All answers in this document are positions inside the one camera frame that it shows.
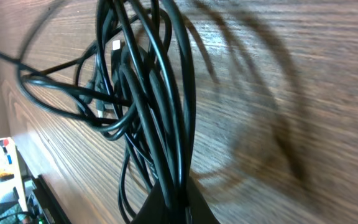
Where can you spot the black usb cable thick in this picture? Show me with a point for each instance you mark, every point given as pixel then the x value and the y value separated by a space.
pixel 181 60

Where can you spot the black usb cable thin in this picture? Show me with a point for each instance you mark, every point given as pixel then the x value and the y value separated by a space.
pixel 73 90

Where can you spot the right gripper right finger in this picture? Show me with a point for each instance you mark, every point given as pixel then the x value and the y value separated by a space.
pixel 200 212

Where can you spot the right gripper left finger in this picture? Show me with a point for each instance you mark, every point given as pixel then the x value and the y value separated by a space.
pixel 155 210

